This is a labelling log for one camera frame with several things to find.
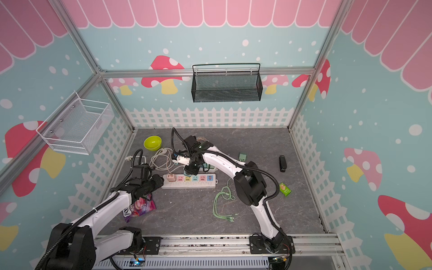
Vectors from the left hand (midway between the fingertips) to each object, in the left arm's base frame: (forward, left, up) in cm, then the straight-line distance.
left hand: (161, 183), depth 89 cm
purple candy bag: (-11, +7, -2) cm, 14 cm away
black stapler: (+13, -67, -1) cm, 69 cm away
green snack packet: (-1, -66, -3) cm, 66 cm away
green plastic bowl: (+29, +13, -3) cm, 32 cm away
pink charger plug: (+2, -5, +1) cm, 6 cm away
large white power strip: (+3, -25, -2) cm, 25 cm away
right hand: (+6, -15, +4) cm, 17 cm away
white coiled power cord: (+17, +6, -4) cm, 19 cm away
